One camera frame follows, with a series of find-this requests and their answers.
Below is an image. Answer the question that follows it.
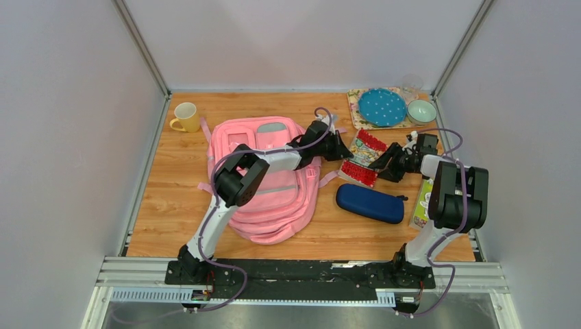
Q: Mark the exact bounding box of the blue glasses case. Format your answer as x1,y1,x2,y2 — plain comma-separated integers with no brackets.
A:
335,184,408,224

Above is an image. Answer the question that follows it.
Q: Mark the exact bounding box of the pink student backpack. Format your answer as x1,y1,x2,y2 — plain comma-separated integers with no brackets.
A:
200,117,338,245

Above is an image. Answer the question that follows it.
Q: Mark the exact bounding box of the yellow mug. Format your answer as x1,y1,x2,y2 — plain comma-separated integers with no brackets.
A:
169,102,201,133

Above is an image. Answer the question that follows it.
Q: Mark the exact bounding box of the colourful red-edged book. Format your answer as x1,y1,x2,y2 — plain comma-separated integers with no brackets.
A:
338,130,388,189

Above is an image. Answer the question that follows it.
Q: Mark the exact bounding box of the blue polka dot plate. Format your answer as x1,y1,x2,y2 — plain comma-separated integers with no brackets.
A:
358,88,407,127

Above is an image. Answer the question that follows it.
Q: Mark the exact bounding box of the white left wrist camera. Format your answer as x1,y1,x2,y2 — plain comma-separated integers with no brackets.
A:
317,114,338,134

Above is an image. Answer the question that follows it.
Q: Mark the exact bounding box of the pale green bowl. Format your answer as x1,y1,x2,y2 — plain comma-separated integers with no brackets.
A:
407,99,437,125

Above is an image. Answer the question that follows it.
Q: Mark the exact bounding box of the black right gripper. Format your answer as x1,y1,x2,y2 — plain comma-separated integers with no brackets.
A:
367,141,414,182

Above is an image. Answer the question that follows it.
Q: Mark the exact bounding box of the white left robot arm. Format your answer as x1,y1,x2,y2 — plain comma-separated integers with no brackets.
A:
177,117,352,284

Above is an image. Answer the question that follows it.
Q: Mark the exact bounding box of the floral placemat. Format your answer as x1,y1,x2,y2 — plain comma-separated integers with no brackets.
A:
347,86,431,130

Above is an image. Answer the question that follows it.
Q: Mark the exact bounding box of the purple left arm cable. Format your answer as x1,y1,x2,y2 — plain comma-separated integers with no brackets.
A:
181,107,334,314

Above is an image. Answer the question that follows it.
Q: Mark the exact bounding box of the green comic book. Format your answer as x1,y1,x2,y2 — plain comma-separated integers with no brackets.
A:
409,178,434,230

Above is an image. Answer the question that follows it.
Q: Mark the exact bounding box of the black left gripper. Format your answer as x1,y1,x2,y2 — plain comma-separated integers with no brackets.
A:
314,132,354,163

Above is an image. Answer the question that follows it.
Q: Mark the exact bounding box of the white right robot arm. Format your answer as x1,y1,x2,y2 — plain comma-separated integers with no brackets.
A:
368,129,489,287

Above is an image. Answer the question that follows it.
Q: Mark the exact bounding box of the clear drinking glass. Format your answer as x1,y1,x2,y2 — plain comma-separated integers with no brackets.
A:
401,74,423,99

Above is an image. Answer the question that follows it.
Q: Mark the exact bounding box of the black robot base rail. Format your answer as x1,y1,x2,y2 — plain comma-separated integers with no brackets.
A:
164,258,436,301

